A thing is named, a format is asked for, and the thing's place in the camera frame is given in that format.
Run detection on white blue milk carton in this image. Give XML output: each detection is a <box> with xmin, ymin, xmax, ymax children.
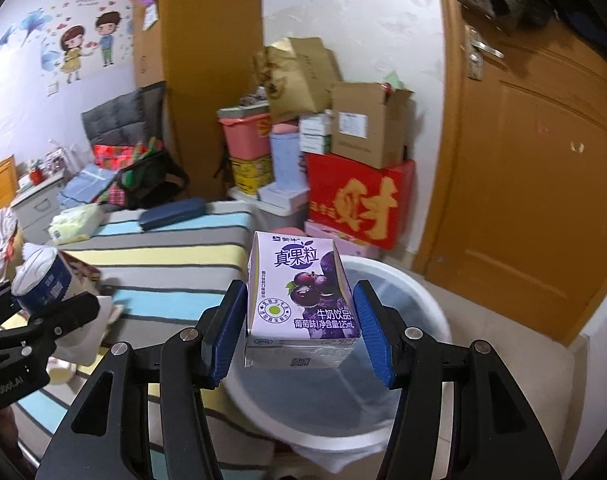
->
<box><xmin>11</xmin><ymin>243</ymin><xmax>112</xmax><ymax>366</ymax></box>

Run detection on purple grape milk carton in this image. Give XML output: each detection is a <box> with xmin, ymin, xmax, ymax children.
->
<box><xmin>244</xmin><ymin>231</ymin><xmax>361</xmax><ymax>370</ymax></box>

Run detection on white trash bin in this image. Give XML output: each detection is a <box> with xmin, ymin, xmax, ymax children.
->
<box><xmin>220</xmin><ymin>252</ymin><xmax>453</xmax><ymax>474</ymax></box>

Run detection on bed with floral quilt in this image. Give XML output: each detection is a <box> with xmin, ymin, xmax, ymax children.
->
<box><xmin>0</xmin><ymin>155</ymin><xmax>25</xmax><ymax>283</ymax></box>

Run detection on tissue pack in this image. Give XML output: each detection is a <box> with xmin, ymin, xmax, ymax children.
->
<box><xmin>48</xmin><ymin>203</ymin><xmax>105</xmax><ymax>245</ymax></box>

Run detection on grey nightstand drawers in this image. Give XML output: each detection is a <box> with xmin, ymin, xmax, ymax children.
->
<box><xmin>11</xmin><ymin>171</ymin><xmax>65</xmax><ymax>245</ymax></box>

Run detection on striped tablecloth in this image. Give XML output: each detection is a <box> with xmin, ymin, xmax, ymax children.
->
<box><xmin>13</xmin><ymin>200</ymin><xmax>276</xmax><ymax>479</ymax></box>

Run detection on folded blue cloth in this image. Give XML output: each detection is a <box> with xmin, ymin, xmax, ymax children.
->
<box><xmin>57</xmin><ymin>164</ymin><xmax>117</xmax><ymax>210</ymax></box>

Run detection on dark blue glasses case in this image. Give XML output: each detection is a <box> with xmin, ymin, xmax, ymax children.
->
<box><xmin>138</xmin><ymin>197</ymin><xmax>207</xmax><ymax>231</ymax></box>

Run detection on red plaid cloth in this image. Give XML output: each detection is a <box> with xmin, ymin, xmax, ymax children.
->
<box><xmin>93</xmin><ymin>138</ymin><xmax>164</xmax><ymax>208</ymax></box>

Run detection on wooden door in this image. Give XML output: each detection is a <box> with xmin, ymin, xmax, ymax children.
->
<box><xmin>414</xmin><ymin>0</ymin><xmax>607</xmax><ymax>344</ymax></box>

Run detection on red gift box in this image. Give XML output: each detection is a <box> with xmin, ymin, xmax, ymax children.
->
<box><xmin>305</xmin><ymin>154</ymin><xmax>415</xmax><ymax>250</ymax></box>

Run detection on grey cushioned chair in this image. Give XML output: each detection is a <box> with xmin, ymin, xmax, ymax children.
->
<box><xmin>80</xmin><ymin>79</ymin><xmax>191</xmax><ymax>212</ymax></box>

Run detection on yellow box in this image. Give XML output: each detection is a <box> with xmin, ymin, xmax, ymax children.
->
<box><xmin>231</xmin><ymin>155</ymin><xmax>274</xmax><ymax>196</ymax></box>

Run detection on pink plastic bin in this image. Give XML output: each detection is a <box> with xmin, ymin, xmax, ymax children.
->
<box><xmin>217</xmin><ymin>103</ymin><xmax>272</xmax><ymax>160</ymax></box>

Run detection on light blue container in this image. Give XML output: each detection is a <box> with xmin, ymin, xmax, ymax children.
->
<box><xmin>270</xmin><ymin>132</ymin><xmax>308</xmax><ymax>191</ymax></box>

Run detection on brown cardboard box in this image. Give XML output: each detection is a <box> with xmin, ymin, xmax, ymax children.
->
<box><xmin>332</xmin><ymin>82</ymin><xmax>413</xmax><ymax>169</ymax></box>

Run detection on stacked white small boxes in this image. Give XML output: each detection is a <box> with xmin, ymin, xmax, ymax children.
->
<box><xmin>299</xmin><ymin>110</ymin><xmax>332</xmax><ymax>155</ymax></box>

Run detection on wooden wardrobe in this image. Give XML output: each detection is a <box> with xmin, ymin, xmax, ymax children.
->
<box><xmin>133</xmin><ymin>0</ymin><xmax>262</xmax><ymax>200</ymax></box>

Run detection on brown paper bag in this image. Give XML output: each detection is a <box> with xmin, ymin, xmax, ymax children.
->
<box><xmin>253</xmin><ymin>37</ymin><xmax>340</xmax><ymax>124</ymax></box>

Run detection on cartoon couple wall sticker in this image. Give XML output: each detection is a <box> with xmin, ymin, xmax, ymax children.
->
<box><xmin>60</xmin><ymin>11</ymin><xmax>121</xmax><ymax>84</ymax></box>

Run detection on door handle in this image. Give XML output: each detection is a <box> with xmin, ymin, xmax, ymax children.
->
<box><xmin>464</xmin><ymin>25</ymin><xmax>504</xmax><ymax>81</ymax></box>

